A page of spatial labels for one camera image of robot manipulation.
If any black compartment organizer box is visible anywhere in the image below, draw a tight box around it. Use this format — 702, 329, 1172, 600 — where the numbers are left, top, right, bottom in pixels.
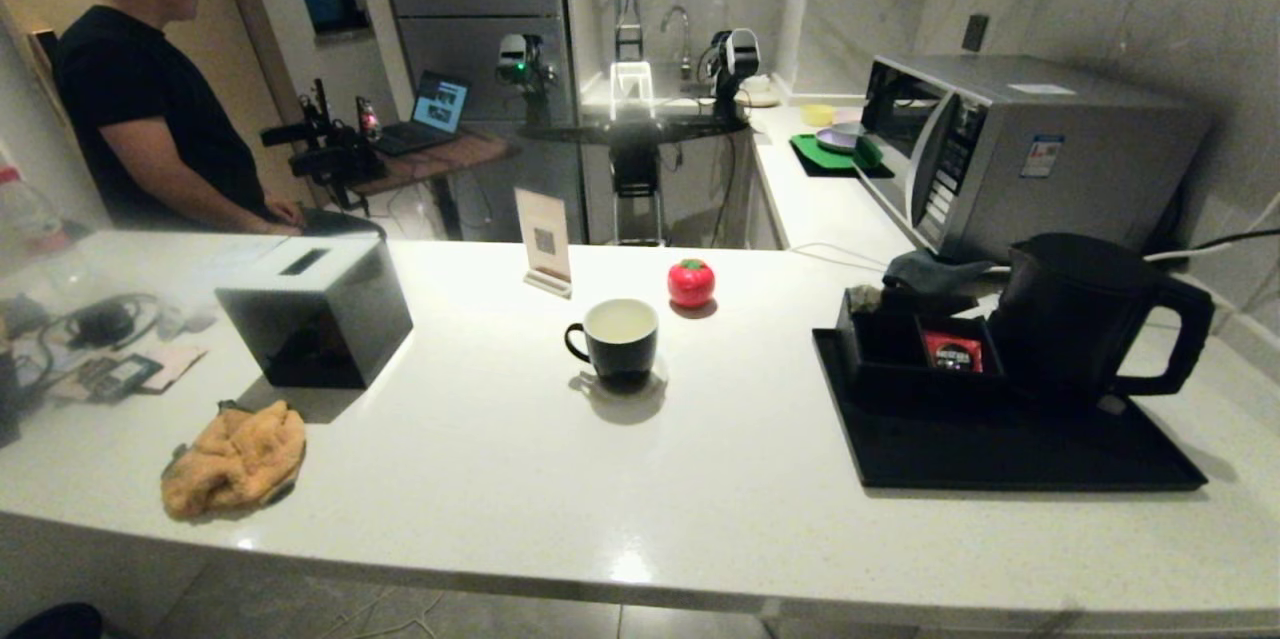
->
836, 285, 1007, 400

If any silver microwave oven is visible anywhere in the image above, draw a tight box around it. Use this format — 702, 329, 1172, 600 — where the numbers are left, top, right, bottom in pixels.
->
858, 54, 1213, 265

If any thin white cable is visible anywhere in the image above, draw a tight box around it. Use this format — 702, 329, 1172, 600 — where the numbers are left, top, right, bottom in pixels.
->
788, 241, 891, 270

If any brown wooden desk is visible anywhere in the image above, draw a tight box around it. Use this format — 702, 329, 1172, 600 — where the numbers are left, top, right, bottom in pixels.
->
345, 131, 511, 240

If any black mug white inside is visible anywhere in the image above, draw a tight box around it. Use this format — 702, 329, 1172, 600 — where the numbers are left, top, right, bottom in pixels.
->
563, 298, 660, 390

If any open black laptop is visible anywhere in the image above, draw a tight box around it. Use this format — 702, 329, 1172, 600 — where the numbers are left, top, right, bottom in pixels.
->
372, 70, 471, 157

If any black rectangular tray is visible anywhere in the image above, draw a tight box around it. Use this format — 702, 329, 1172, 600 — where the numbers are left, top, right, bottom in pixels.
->
812, 327, 1209, 493

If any chrome kitchen faucet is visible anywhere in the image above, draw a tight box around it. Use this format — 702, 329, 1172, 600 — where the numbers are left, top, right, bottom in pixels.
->
660, 5, 695, 80

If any red coffee sachet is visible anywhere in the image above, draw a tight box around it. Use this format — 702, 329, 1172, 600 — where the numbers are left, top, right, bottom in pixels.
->
921, 330, 986, 374

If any red tomato-shaped timer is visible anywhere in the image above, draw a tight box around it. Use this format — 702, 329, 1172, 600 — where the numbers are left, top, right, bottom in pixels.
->
667, 258, 716, 309

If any robot torso column lit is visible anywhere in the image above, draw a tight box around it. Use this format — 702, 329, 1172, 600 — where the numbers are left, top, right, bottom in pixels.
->
608, 0, 668, 246

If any black electric kettle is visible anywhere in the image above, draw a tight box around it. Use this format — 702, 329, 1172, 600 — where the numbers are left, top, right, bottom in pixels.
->
985, 232, 1216, 410

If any orange crumpled cloth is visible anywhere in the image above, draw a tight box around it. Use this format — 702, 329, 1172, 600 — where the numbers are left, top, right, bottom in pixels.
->
161, 400, 307, 521

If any QR code sign stand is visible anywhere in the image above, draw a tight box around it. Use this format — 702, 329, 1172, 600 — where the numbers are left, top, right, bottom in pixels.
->
514, 187, 574, 300

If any green silicone mat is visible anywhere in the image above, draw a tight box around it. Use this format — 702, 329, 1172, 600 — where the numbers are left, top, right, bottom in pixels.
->
789, 132, 896, 180

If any pink paper card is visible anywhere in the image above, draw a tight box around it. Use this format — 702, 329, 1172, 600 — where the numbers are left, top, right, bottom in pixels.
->
140, 344, 208, 390

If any clear bottle red cap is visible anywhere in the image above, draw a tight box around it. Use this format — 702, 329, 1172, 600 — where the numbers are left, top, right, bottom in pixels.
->
0, 164, 71, 255

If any black tissue box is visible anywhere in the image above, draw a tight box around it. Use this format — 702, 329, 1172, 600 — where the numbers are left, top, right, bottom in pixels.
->
214, 235, 414, 390

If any person in black shirt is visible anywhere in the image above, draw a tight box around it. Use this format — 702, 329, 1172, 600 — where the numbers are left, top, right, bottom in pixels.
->
52, 0, 386, 238

